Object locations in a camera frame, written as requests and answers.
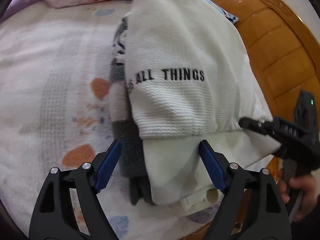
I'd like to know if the wooden headboard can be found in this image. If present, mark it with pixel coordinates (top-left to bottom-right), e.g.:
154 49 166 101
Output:
190 0 320 240

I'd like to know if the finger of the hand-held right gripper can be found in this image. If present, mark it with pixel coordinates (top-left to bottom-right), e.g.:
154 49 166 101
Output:
239 116 275 137

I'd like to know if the white button jacket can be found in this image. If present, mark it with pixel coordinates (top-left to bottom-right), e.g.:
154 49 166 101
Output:
124 0 282 214

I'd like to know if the light blue pillow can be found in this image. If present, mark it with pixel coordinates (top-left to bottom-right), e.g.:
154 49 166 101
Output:
202 0 238 25

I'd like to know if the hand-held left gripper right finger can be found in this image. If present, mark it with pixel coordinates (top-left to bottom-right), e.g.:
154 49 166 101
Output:
198 139 293 240

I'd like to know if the person's right hand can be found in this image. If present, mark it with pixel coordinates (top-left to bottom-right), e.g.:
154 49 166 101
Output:
278 169 318 223

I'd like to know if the bed with patterned sheet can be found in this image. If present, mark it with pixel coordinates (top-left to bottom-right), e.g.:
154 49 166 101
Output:
0 0 250 240

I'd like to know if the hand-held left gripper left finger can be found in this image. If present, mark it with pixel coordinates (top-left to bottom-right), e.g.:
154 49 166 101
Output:
28 139 122 240

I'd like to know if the grey checkered garment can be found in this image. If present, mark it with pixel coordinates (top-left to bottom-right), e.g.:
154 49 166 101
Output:
107 15 157 205

